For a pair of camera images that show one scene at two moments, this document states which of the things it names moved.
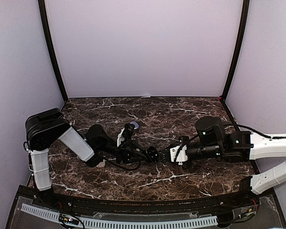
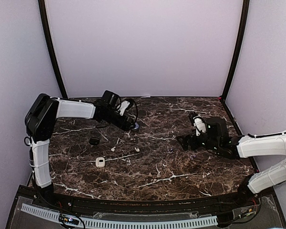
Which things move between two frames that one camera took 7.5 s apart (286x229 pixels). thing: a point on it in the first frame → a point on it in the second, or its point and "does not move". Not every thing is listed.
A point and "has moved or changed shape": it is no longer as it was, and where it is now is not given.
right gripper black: (168, 160) → (186, 143)
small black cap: (153, 153) has moved or changed shape
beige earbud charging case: (101, 164) does not move
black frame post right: (245, 12) does not move
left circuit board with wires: (68, 219) does not move
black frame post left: (43, 13) does not move
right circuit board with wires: (249, 211) does not move
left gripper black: (125, 151) → (127, 128)
